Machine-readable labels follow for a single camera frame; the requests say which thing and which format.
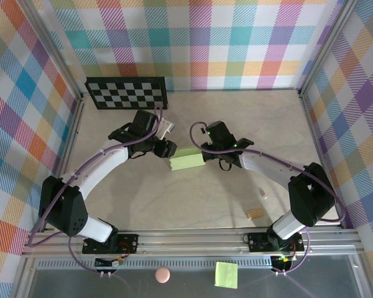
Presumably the light green cloth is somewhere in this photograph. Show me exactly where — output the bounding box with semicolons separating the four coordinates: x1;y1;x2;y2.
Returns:
169;148;206;172

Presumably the black and white checkerboard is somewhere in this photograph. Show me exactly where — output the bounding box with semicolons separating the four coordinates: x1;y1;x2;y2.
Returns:
84;76;169;111

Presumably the small circuit board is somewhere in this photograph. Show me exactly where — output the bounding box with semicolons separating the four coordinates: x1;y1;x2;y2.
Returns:
94;256;125;269
273;255;296;265

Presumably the slotted metal strip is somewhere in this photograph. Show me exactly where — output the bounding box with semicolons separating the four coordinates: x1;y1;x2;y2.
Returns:
37;260;274;269

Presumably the green paper note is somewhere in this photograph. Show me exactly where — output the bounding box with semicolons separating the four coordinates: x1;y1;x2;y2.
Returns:
214;261;239;289

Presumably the pink round disc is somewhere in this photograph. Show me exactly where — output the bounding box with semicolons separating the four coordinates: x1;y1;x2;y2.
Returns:
154;267;171;284

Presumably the aluminium frame bar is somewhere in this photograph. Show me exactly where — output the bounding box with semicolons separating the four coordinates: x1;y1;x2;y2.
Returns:
299;93;346;230
42;96;86;233

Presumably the long aluminium rail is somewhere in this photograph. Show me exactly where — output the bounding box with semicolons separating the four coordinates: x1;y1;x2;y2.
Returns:
21;228;365;259

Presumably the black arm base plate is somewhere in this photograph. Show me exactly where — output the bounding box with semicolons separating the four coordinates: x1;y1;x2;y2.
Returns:
247;231;305;253
82;233;140;255

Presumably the purple cable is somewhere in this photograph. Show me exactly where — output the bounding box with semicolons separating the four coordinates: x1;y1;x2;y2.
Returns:
189;121;346;276
27;106;164;276

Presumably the aluminium frame post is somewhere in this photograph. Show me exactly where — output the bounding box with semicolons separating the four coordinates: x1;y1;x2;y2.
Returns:
297;0;361;99
26;0;85;102

